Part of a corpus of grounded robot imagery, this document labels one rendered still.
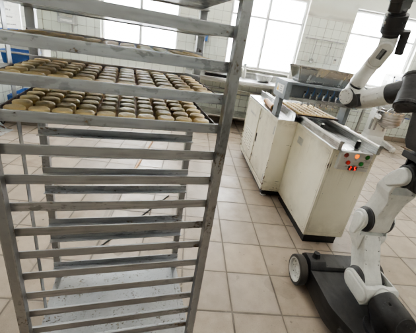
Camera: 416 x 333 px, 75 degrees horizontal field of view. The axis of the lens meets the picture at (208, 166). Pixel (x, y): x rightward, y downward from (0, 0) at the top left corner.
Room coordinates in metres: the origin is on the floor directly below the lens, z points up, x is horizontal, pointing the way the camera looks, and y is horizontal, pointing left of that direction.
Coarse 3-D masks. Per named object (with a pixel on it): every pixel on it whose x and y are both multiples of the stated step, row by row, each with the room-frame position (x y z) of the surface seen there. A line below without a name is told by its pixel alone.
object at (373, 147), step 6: (324, 120) 2.65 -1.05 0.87; (330, 120) 2.54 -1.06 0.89; (330, 126) 2.51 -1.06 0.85; (336, 126) 2.42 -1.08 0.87; (342, 126) 2.33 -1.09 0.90; (342, 132) 2.31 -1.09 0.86; (348, 132) 2.23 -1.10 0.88; (354, 132) 2.17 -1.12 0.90; (354, 138) 2.13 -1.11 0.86; (360, 138) 2.06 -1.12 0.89; (366, 144) 1.97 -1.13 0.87; (372, 144) 1.91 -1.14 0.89; (372, 150) 1.89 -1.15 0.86; (378, 150) 1.84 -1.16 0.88
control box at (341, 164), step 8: (344, 152) 1.81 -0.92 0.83; (352, 152) 1.82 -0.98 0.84; (360, 152) 1.85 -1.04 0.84; (336, 160) 1.84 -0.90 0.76; (344, 160) 1.82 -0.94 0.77; (352, 160) 1.82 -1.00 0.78; (360, 160) 1.83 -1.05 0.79; (368, 160) 1.84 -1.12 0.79; (336, 168) 1.81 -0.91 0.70; (344, 168) 1.82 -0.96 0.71; (352, 168) 1.83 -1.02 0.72; (360, 168) 1.83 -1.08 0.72
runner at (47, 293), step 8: (152, 280) 0.76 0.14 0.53; (160, 280) 0.77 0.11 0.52; (168, 280) 0.78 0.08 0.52; (176, 280) 0.79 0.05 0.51; (184, 280) 0.80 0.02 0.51; (192, 280) 0.81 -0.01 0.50; (72, 288) 0.67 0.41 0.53; (80, 288) 0.67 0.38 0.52; (88, 288) 0.68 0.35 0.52; (96, 288) 0.69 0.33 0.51; (104, 288) 0.70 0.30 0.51; (112, 288) 0.71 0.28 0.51; (120, 288) 0.72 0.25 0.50; (128, 288) 0.73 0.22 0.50; (32, 296) 0.63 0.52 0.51; (40, 296) 0.63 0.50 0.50; (48, 296) 0.64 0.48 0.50
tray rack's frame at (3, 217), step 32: (0, 0) 0.81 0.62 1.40; (0, 160) 0.61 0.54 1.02; (0, 192) 0.59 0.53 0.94; (0, 224) 0.59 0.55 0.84; (32, 224) 0.80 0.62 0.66; (64, 288) 0.96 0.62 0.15; (160, 288) 1.05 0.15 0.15; (64, 320) 0.80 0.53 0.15; (128, 320) 0.84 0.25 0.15; (160, 320) 0.87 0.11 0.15
